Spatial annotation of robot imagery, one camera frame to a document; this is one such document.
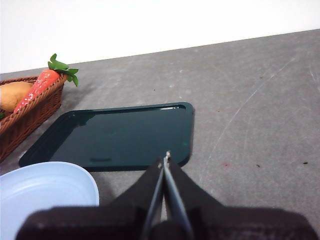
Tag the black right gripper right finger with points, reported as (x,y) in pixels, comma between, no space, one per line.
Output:
(182,185)

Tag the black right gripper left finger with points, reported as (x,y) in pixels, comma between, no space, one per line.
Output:
(140,192)

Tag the light blue plate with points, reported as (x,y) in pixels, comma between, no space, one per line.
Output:
(45,190)

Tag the green pepper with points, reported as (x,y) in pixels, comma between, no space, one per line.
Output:
(1,115)

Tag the dark green tray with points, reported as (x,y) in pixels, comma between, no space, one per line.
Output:
(120,137)

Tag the brown wicker basket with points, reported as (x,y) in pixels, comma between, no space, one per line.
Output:
(30,117)

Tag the orange toy carrot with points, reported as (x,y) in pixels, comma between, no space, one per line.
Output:
(40,85)

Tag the yellow-brown potato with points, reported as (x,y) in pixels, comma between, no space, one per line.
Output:
(12,96)

